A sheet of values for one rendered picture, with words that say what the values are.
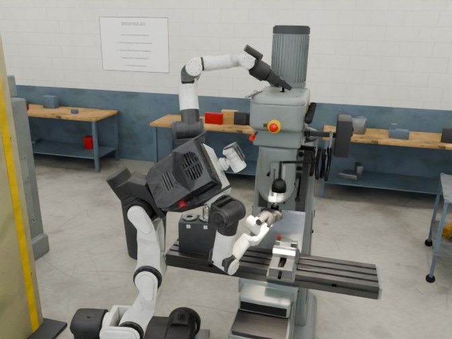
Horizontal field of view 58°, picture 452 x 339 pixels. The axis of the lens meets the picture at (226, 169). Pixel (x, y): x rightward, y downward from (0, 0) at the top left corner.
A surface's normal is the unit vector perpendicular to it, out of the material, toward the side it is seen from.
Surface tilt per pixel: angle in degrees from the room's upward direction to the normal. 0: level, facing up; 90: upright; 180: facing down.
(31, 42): 90
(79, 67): 90
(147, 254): 90
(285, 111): 90
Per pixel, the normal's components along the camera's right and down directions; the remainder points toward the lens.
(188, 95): 0.14, -0.03
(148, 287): -0.06, 0.32
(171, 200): -0.51, 0.00
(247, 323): 0.02, -0.95
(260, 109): -0.34, 0.29
